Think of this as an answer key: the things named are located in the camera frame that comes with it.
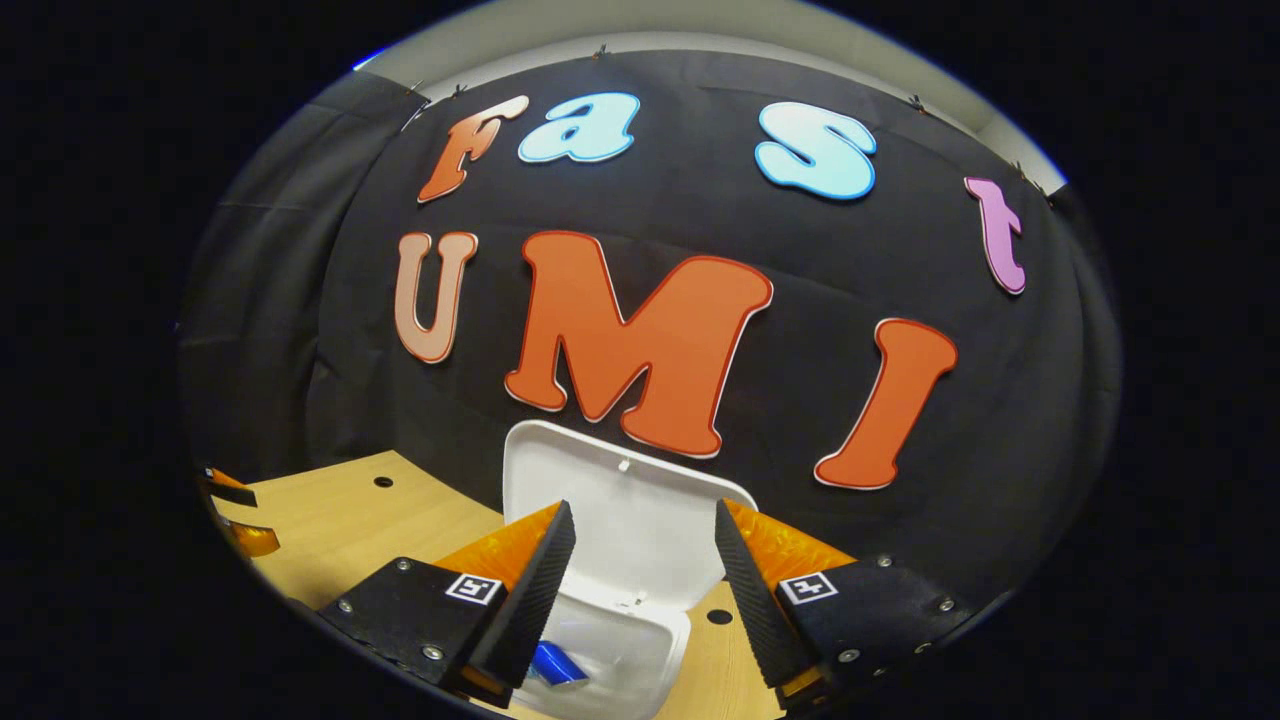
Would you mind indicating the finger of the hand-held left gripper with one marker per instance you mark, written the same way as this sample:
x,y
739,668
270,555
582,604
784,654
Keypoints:
x,y
235,492
255,542

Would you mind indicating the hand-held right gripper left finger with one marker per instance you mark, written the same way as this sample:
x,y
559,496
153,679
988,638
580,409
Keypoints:
x,y
535,600

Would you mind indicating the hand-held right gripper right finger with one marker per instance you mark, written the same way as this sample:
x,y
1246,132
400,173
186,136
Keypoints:
x,y
755,600

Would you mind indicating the silver blue pop can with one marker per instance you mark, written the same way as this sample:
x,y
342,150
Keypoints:
x,y
555,662

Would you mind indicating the white garbage bin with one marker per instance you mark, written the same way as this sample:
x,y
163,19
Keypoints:
x,y
640,530

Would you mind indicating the wooden desktop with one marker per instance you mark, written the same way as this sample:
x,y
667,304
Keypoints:
x,y
340,530

